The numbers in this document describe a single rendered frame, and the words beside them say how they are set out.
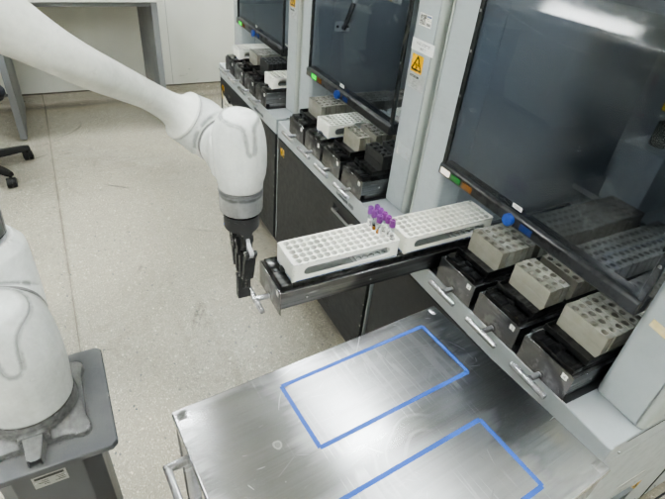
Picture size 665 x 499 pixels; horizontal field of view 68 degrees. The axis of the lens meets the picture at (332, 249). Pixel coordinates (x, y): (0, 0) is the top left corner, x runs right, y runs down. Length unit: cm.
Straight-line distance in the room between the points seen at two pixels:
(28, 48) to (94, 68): 9
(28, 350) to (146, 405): 108
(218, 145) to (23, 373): 50
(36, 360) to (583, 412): 104
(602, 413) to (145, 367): 157
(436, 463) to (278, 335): 137
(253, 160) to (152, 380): 128
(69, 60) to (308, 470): 70
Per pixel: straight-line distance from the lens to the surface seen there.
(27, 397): 100
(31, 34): 79
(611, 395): 123
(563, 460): 99
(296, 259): 115
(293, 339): 215
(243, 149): 93
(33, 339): 95
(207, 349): 212
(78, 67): 82
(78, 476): 119
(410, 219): 135
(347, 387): 95
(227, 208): 101
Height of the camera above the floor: 156
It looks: 36 degrees down
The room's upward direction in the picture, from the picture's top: 6 degrees clockwise
